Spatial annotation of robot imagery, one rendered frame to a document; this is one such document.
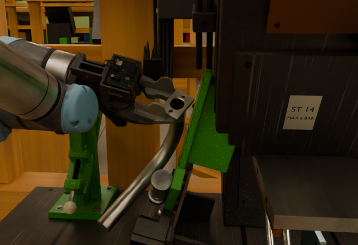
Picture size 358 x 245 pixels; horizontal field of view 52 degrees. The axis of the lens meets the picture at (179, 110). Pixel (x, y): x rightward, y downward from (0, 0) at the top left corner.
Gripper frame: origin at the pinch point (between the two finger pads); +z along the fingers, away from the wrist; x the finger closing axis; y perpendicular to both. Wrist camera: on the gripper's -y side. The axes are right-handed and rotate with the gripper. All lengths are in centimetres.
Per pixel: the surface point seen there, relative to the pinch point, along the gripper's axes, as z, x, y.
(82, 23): -248, 426, -504
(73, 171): -20.6, -9.2, -25.2
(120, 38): -20.1, 24.4, -14.5
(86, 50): -31.0, 25.7, -25.6
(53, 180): -32, -6, -50
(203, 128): 5.0, -5.6, 6.2
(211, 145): 7.0, -7.4, 4.5
